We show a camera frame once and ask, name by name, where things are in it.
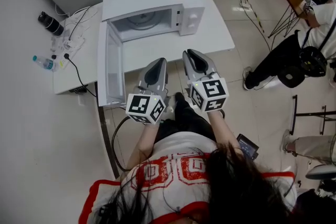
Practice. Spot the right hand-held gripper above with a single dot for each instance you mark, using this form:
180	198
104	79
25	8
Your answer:
210	89

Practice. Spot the person's white and red shirt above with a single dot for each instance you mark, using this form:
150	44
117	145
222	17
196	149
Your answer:
173	165

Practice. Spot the person's right forearm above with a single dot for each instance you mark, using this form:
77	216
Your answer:
223	131

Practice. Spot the black power strip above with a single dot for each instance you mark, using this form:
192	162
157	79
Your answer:
78	90

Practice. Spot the black metal rack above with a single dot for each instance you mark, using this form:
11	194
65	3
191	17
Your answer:
295	112

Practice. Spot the white power strip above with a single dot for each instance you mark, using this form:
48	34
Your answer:
74	44

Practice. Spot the person's black trousers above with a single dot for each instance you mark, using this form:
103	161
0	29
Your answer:
189	118

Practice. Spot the person's left forearm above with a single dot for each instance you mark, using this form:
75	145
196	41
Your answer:
143	141

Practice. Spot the black screen device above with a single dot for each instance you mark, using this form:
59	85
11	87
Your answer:
246	145

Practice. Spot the black insulated bottle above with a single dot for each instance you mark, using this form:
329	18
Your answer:
51	23

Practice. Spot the clear plastic water bottle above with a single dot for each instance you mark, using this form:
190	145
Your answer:
44	63

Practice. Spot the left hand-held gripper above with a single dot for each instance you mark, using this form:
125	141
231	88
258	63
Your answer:
139	107

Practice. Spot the black round stool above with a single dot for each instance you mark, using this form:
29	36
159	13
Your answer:
291	77

